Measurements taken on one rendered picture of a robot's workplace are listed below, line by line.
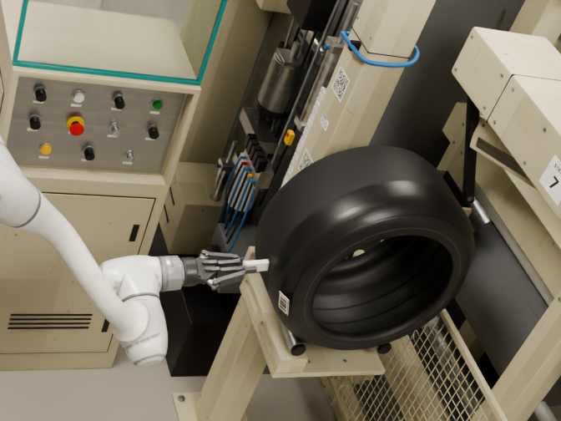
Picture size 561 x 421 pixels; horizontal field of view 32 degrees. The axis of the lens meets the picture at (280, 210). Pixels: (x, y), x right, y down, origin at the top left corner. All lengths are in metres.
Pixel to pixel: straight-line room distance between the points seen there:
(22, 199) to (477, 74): 1.23
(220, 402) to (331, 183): 1.23
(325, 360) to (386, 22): 1.00
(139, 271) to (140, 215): 0.76
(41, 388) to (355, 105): 1.61
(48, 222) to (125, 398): 1.61
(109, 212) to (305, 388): 1.23
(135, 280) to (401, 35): 0.93
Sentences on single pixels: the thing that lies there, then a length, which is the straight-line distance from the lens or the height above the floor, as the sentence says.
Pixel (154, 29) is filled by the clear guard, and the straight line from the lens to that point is 2.79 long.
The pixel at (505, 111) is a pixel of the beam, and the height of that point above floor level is 1.70.
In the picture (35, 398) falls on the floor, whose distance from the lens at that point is 3.58.
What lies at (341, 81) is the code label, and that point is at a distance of 2.69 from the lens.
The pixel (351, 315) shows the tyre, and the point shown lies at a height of 0.92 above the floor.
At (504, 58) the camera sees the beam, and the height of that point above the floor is 1.78.
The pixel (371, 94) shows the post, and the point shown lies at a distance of 2.67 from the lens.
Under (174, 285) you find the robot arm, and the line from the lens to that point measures 2.46.
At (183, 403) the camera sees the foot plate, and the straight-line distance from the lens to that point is 3.68.
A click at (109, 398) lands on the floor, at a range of 3.63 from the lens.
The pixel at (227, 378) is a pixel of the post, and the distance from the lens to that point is 3.37.
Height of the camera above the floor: 2.76
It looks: 36 degrees down
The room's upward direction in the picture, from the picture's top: 23 degrees clockwise
